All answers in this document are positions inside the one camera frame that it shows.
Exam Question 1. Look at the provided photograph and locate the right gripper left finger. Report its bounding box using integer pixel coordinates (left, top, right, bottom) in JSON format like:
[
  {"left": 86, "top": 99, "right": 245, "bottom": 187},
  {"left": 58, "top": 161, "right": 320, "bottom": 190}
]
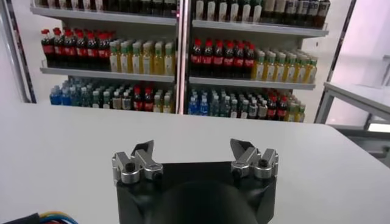
[{"left": 112, "top": 139, "right": 164, "bottom": 185}]

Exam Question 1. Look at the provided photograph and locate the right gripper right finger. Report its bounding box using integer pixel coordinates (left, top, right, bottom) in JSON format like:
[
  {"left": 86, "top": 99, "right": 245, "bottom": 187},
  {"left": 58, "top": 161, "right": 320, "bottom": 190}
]
[{"left": 230, "top": 139, "right": 280, "bottom": 180}]

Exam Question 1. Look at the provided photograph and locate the small dark drink bottle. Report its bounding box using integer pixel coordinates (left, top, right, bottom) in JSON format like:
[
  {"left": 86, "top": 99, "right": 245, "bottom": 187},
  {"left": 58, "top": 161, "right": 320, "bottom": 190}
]
[
  {"left": 112, "top": 90, "right": 122, "bottom": 110},
  {"left": 248, "top": 97, "right": 258, "bottom": 119},
  {"left": 91, "top": 89, "right": 102, "bottom": 109},
  {"left": 102, "top": 90, "right": 112, "bottom": 110},
  {"left": 121, "top": 91, "right": 132, "bottom": 111},
  {"left": 229, "top": 97, "right": 239, "bottom": 119},
  {"left": 258, "top": 99, "right": 268, "bottom": 120},
  {"left": 239, "top": 98, "right": 249, "bottom": 119}
]

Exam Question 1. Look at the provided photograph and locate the small red cap cola bottle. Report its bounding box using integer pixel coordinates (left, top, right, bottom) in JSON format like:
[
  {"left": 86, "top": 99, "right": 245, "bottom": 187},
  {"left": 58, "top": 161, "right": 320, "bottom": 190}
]
[
  {"left": 277, "top": 96, "right": 288, "bottom": 121},
  {"left": 267, "top": 96, "right": 277, "bottom": 120},
  {"left": 143, "top": 87, "right": 154, "bottom": 112},
  {"left": 133, "top": 86, "right": 144, "bottom": 111}
]

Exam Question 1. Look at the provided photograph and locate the small yellow juice bottle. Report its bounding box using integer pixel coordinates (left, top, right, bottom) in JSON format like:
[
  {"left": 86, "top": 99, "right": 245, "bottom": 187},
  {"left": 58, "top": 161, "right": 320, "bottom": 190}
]
[
  {"left": 153, "top": 91, "right": 163, "bottom": 113},
  {"left": 288, "top": 102, "right": 297, "bottom": 122},
  {"left": 163, "top": 91, "right": 174, "bottom": 114},
  {"left": 296, "top": 103, "right": 307, "bottom": 122}
]

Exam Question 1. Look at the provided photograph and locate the small clear green bottle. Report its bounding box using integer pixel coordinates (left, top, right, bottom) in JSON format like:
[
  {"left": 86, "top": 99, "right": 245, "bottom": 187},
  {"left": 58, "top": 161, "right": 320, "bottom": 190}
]
[
  {"left": 72, "top": 86, "right": 82, "bottom": 107},
  {"left": 209, "top": 94, "right": 220, "bottom": 117},
  {"left": 82, "top": 87, "right": 92, "bottom": 108},
  {"left": 219, "top": 95, "right": 230, "bottom": 118}
]

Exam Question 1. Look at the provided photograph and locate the small blue water bottle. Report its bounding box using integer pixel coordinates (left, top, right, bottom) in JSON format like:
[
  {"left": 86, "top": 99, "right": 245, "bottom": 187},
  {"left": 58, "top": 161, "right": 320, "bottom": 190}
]
[
  {"left": 61, "top": 85, "right": 73, "bottom": 107},
  {"left": 49, "top": 85, "right": 62, "bottom": 106},
  {"left": 188, "top": 94, "right": 199, "bottom": 116},
  {"left": 198, "top": 94, "right": 210, "bottom": 116}
]

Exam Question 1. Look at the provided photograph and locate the drink display shelf unit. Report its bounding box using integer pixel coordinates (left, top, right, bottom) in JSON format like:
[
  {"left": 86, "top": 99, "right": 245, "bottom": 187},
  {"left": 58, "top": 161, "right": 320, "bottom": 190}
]
[
  {"left": 29, "top": 0, "right": 183, "bottom": 115},
  {"left": 182, "top": 0, "right": 330, "bottom": 123}
]

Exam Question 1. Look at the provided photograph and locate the beige label drink bottle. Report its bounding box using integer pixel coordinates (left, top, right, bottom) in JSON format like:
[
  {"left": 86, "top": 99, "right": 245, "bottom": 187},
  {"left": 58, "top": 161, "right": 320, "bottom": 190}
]
[
  {"left": 264, "top": 0, "right": 275, "bottom": 26},
  {"left": 275, "top": 0, "right": 286, "bottom": 26}
]

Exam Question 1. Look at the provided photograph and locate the dark bottle white label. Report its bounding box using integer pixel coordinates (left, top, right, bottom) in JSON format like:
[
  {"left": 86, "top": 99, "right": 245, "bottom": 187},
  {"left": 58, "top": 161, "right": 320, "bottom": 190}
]
[
  {"left": 307, "top": 0, "right": 318, "bottom": 28},
  {"left": 317, "top": 0, "right": 332, "bottom": 29},
  {"left": 296, "top": 0, "right": 307, "bottom": 27},
  {"left": 286, "top": 0, "right": 296, "bottom": 27}
]

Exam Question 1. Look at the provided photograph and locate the multicolour wire bundle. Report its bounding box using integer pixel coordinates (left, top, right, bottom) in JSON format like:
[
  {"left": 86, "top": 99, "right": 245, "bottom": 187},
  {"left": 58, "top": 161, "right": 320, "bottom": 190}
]
[{"left": 38, "top": 211, "right": 79, "bottom": 224}]

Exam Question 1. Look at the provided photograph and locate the white metal frame table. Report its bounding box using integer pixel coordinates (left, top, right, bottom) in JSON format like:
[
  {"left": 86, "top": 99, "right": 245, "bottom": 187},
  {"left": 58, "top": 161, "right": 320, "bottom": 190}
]
[{"left": 314, "top": 81, "right": 390, "bottom": 135}]

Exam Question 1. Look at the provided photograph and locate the black window frame bar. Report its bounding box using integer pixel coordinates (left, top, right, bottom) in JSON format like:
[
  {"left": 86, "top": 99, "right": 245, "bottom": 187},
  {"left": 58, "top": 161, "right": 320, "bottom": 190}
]
[
  {"left": 3, "top": 0, "right": 38, "bottom": 104},
  {"left": 325, "top": 0, "right": 358, "bottom": 83}
]

